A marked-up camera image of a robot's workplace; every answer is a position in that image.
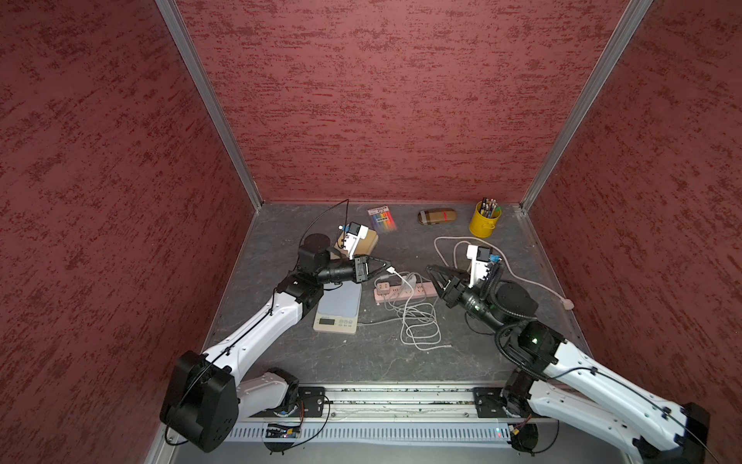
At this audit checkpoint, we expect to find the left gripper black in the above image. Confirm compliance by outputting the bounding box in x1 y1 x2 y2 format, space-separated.
317 252 390 284

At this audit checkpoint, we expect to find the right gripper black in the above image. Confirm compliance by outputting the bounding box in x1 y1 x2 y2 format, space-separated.
423 264 507 336

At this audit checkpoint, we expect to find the pink power strip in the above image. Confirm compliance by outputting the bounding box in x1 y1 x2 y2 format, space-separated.
374 282 437 305

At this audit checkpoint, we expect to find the grey usb cable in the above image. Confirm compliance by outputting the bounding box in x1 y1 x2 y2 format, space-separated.
356 271 419 327

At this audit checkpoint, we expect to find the white charger adapter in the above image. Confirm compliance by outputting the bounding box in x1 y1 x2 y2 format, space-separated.
400 273 417 292

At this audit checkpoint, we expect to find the beige kitchen scale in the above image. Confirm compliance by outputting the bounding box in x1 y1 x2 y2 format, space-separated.
335 230 379 257

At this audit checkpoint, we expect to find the white usb cable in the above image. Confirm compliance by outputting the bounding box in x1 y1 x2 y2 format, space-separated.
386 266 453 352

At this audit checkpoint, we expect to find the blue top kitchen scale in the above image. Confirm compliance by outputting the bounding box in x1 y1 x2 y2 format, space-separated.
313 282 362 334

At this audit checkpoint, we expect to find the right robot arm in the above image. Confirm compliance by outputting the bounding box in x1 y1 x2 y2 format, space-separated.
426 263 711 463

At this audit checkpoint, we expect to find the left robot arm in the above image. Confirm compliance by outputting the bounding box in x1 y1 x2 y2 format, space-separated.
160 234 391 452

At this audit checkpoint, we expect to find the colourful highlighter pack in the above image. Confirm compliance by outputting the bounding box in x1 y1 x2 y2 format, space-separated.
367 205 397 234

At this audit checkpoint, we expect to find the brown pencil case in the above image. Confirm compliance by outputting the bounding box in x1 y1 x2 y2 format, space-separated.
417 208 458 225

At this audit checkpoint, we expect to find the yellow pen cup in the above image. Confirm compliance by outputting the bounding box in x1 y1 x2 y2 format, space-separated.
469 198 502 239

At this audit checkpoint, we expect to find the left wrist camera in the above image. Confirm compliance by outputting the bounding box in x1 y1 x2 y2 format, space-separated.
339 222 369 259

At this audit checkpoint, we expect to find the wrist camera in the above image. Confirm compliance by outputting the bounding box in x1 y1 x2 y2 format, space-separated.
466 245 502 287
339 222 369 259

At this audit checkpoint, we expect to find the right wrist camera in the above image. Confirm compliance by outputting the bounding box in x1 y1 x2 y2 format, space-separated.
466 245 502 287

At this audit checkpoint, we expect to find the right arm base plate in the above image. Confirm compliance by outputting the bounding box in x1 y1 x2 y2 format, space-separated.
473 387 546 423

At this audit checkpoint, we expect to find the aluminium front rail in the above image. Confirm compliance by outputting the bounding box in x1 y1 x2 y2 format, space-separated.
164 381 633 423

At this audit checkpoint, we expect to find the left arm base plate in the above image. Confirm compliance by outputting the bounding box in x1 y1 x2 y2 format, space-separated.
269 386 326 419

